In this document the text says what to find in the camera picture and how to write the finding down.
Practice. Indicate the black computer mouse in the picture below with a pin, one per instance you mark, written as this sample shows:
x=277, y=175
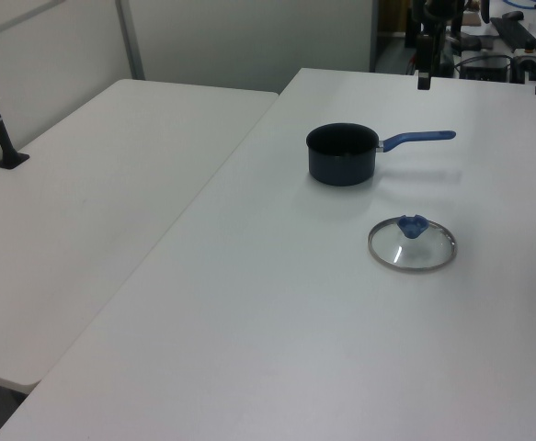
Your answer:
x=512, y=15

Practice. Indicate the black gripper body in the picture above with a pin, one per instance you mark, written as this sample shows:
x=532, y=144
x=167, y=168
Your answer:
x=425, y=53

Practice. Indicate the glass lid with blue knob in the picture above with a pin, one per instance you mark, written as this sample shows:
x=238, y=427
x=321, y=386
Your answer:
x=412, y=226

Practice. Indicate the black keyboard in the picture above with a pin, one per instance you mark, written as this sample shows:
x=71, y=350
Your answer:
x=518, y=34

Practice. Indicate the black computer box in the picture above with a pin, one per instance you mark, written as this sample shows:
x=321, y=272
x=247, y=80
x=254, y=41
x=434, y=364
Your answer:
x=483, y=69

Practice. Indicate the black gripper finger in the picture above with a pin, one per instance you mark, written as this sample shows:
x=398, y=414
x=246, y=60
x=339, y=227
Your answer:
x=428, y=82
x=421, y=82

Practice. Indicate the dark blue saucepan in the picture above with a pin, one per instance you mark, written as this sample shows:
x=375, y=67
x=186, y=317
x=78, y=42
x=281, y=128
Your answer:
x=341, y=167

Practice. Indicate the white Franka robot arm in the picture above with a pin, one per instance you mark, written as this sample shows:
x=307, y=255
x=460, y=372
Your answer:
x=436, y=10

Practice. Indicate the grey partition corner post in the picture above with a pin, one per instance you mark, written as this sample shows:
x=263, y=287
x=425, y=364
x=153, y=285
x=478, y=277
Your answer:
x=132, y=41

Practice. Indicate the white side table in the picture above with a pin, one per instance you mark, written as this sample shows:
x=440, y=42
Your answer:
x=88, y=206

